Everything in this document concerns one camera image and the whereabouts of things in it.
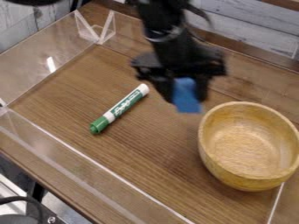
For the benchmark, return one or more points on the green white dry-erase marker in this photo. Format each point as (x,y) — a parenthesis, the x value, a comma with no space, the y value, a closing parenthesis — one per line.
(119,109)

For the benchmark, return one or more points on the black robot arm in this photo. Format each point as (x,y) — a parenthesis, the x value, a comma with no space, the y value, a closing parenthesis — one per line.
(165,22)

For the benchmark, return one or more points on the blue foam block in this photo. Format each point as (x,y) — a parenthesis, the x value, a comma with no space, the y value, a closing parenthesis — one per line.
(185,96)

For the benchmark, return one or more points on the brown wooden bowl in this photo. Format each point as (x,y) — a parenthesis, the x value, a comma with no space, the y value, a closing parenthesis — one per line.
(249,146)

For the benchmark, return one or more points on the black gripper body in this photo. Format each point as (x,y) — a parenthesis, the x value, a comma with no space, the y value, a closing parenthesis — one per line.
(181,56)

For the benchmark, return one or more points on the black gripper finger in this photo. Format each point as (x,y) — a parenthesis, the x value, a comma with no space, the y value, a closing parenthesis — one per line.
(165,87)
(202,87)

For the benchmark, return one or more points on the black metal table bracket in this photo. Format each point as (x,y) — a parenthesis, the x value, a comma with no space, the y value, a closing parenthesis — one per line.
(35,209)

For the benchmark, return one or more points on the clear acrylic tray wall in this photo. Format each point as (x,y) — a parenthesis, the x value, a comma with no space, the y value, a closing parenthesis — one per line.
(138,173)

